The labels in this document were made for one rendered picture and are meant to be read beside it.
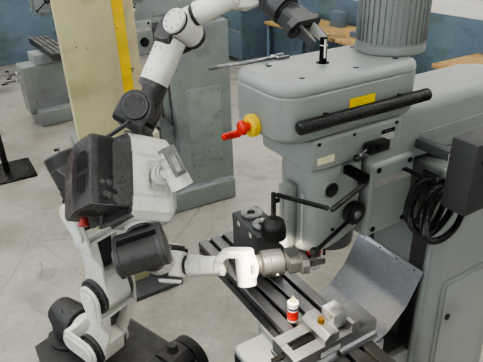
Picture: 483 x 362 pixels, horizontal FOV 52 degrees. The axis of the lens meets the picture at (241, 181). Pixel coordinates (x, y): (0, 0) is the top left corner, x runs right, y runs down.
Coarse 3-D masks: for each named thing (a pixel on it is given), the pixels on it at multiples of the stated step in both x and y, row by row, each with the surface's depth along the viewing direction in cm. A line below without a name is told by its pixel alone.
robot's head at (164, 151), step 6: (162, 150) 135; (168, 150) 135; (174, 150) 136; (162, 156) 137; (168, 156) 135; (168, 162) 135; (180, 162) 136; (174, 168) 136; (174, 174) 136; (180, 174) 136
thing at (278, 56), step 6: (276, 54) 141; (282, 54) 142; (246, 60) 136; (252, 60) 136; (258, 60) 137; (264, 60) 138; (210, 66) 132; (216, 66) 132; (222, 66) 132; (228, 66) 133
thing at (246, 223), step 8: (248, 208) 209; (256, 208) 209; (232, 216) 209; (240, 216) 206; (248, 216) 203; (256, 216) 203; (264, 216) 205; (240, 224) 204; (248, 224) 200; (256, 224) 198; (240, 232) 206; (248, 232) 198; (256, 232) 195; (240, 240) 208; (248, 240) 200; (256, 240) 193; (256, 248) 195; (264, 248) 195; (272, 248) 198; (280, 248) 200
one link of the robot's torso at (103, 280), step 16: (64, 208) 167; (80, 240) 169; (96, 240) 172; (96, 256) 172; (96, 272) 178; (112, 272) 182; (96, 288) 180; (112, 288) 182; (128, 288) 188; (112, 304) 184
